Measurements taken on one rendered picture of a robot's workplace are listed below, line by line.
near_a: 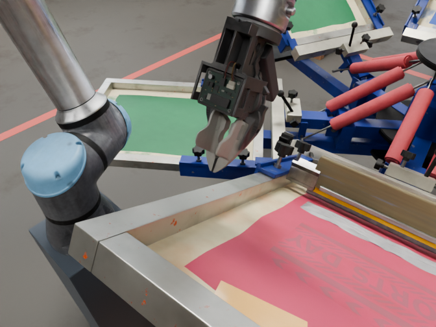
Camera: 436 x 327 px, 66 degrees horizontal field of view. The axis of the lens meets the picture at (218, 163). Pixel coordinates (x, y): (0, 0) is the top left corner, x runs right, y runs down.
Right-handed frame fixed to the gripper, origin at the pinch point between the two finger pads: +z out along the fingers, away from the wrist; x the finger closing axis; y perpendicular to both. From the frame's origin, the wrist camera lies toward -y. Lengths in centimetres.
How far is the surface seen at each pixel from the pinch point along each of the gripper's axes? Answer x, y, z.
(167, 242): 2.6, 11.6, 8.9
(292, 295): 18.5, 6.1, 9.0
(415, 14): 0, -163, -69
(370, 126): 8, -104, -10
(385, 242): 26.9, -29.8, 8.5
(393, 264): 29.2, -21.3, 9.0
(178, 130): -58, -72, 17
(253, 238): 9.0, -2.0, 9.0
